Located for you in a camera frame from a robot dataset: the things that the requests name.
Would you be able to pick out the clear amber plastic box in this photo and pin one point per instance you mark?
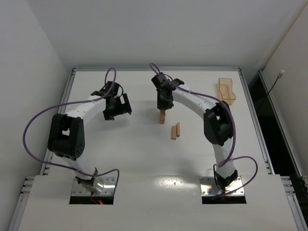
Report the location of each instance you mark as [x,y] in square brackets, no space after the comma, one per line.
[225,90]

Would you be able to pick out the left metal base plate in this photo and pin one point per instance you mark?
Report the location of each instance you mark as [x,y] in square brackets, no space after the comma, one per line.
[103,186]

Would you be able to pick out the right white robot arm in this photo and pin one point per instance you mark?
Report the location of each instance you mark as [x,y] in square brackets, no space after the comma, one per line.
[218,123]

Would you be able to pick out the black cable white plug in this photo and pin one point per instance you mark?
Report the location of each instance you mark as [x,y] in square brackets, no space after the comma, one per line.
[260,93]

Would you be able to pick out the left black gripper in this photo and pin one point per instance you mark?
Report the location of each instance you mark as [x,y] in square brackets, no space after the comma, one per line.
[119,108]

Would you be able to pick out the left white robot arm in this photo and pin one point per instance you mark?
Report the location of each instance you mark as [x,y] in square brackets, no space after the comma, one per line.
[67,136]

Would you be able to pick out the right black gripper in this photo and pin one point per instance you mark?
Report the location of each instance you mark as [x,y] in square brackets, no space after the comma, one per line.
[164,104]

